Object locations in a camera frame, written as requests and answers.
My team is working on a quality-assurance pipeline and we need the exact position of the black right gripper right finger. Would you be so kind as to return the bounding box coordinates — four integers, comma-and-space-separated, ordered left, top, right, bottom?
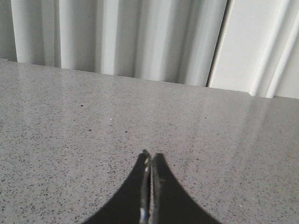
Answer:
152, 153, 219, 224

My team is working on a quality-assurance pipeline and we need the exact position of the white pleated curtain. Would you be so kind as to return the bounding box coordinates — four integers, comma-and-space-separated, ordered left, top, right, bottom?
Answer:
0, 0, 299, 98

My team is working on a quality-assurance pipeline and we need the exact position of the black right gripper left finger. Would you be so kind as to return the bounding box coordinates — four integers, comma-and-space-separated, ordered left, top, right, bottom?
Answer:
84, 150, 151, 224

